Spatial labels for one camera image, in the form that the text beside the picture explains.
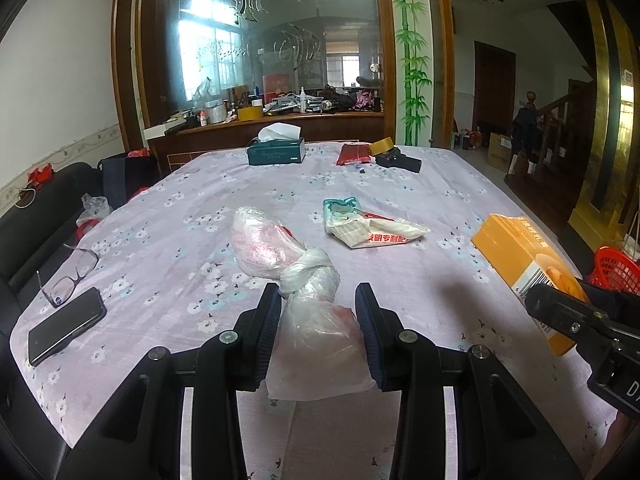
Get black-framed eyeglasses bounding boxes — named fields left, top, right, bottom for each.
left=35, top=245, right=100, bottom=309

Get person's right forearm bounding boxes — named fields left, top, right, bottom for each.
left=586, top=411, right=635, bottom=480

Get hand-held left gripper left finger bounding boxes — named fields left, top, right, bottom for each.
left=55, top=282, right=283, bottom=480

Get teal plastic wrapper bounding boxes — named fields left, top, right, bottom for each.
left=322, top=196, right=369, bottom=235

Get dark jacket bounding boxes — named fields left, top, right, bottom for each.
left=512, top=107, right=544, bottom=164

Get wood-framed glass partition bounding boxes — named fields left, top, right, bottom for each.
left=111, top=0, right=397, bottom=147

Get red plastic basket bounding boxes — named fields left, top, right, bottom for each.
left=587, top=245, right=640, bottom=294

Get green bamboo decal panel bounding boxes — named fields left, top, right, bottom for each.
left=387, top=0, right=437, bottom=147

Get small clear plastic bag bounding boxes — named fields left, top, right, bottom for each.
left=75, top=193, right=112, bottom=241

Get knotted clear plastic bag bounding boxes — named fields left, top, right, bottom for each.
left=232, top=205, right=379, bottom=402

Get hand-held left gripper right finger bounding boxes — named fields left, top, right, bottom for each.
left=355, top=282, right=583, bottom=480

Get orange cardboard box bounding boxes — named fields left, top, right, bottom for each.
left=470, top=213, right=592, bottom=357

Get red box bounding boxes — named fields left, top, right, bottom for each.
left=262, top=73, right=291, bottom=106

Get black box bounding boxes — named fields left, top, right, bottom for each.
left=374, top=148, right=423, bottom=174

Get black sofa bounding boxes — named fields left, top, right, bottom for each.
left=0, top=161, right=127, bottom=346

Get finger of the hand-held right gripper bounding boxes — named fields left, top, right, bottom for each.
left=523, top=282, right=609, bottom=349
left=574, top=278, right=640, bottom=322

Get white red-printed plastic packet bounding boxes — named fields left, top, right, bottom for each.
left=329, top=212, right=432, bottom=251

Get red cloth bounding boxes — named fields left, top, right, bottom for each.
left=27, top=163, right=55, bottom=187

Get red packet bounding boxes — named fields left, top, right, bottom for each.
left=335, top=142, right=375, bottom=167

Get golden pillar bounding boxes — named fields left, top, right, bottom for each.
left=567, top=0, right=640, bottom=257

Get teal tissue box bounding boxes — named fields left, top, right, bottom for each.
left=246, top=122, right=307, bottom=166

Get brown wooden door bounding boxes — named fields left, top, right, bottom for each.
left=472, top=40, right=516, bottom=137

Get black smartphone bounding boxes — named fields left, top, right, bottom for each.
left=27, top=287, right=108, bottom=367

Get wooden staircase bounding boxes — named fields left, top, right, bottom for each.
left=504, top=77, right=602, bottom=222

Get black bag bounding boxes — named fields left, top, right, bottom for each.
left=97, top=152, right=162, bottom=209

